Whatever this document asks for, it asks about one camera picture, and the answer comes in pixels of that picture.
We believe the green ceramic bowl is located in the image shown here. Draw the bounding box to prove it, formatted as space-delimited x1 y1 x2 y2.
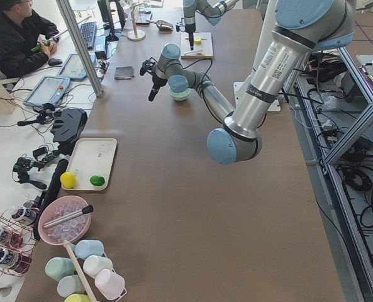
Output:
169 88 191 101

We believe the teach pendant tablet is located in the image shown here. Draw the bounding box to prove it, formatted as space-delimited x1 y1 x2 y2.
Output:
57 53 87 81
23 75 71 108

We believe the bamboo cutting board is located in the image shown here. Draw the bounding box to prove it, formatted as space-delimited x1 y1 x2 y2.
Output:
180 32 214 59

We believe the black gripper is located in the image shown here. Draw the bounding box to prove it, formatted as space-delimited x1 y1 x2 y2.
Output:
175 18 196 50
139 57 167 101

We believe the beige tray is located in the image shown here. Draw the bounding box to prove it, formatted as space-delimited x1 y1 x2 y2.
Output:
62 138 117 191

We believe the green lime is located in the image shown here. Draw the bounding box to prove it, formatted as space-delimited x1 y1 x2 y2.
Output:
89 175 106 187

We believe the white cup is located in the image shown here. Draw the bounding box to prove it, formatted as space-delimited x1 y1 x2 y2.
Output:
83 255 113 279

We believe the copper wire bottle rack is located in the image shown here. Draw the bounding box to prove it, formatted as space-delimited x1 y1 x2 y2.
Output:
0 206 38 277

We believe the grey folded cloth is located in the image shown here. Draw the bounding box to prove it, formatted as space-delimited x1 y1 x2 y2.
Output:
114 66 135 80

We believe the seated person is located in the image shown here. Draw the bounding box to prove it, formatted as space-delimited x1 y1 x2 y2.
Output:
0 1 59 78

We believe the white ceramic spoon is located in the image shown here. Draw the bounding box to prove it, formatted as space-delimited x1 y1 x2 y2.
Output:
183 49 204 56

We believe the yellow cup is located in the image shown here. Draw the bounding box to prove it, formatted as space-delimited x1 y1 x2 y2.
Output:
64 293 91 302

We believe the wooden stand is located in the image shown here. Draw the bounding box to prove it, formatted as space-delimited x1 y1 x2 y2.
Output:
127 3 146 42

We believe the black keyboard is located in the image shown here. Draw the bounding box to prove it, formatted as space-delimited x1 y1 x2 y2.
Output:
79 21 97 50

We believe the green cup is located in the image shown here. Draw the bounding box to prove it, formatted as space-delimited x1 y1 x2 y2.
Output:
45 257 75 282

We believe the light blue cup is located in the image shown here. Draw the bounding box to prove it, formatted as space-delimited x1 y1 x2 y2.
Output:
57 275 86 298

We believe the pink cup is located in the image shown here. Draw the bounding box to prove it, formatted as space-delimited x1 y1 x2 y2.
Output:
94 269 127 301

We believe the yellow lemon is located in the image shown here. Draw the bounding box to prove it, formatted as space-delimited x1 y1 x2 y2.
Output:
60 172 77 189

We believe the aluminium frame post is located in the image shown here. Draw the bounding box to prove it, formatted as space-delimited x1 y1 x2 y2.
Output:
56 0 103 98

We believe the metal scoop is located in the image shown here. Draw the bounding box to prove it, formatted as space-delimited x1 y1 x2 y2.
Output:
147 20 174 31

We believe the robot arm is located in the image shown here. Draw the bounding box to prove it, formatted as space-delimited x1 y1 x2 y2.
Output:
140 1 357 164
175 0 238 50

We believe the pink bowl with ice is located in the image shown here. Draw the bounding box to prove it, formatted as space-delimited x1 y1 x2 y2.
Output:
38 196 92 245

